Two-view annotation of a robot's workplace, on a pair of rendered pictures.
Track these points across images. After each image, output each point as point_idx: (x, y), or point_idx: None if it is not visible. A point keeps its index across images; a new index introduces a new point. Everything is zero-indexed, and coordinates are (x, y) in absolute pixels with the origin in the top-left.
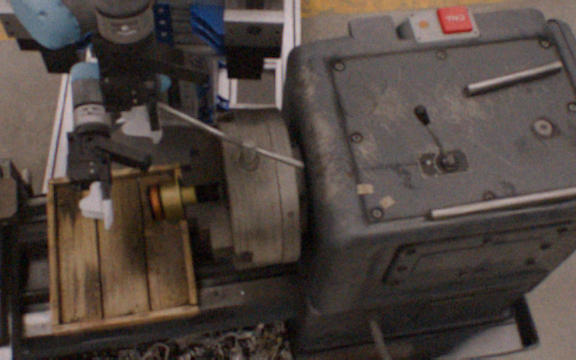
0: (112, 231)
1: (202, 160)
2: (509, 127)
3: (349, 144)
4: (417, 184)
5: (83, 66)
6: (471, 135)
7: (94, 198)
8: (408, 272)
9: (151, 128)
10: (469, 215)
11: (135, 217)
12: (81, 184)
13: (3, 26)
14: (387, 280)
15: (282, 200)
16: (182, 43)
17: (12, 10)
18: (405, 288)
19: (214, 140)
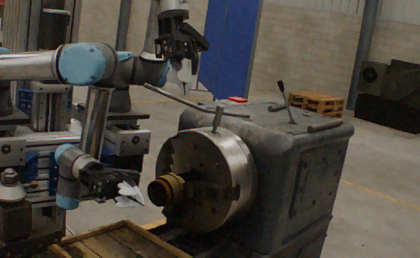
0: (115, 256)
1: (177, 156)
2: (296, 116)
3: (250, 122)
4: (291, 126)
5: (66, 144)
6: (288, 117)
7: (126, 189)
8: (300, 197)
9: (192, 72)
10: (320, 127)
11: (122, 247)
12: (72, 242)
13: None
14: (294, 207)
15: (241, 148)
16: None
17: None
18: (294, 228)
19: (179, 143)
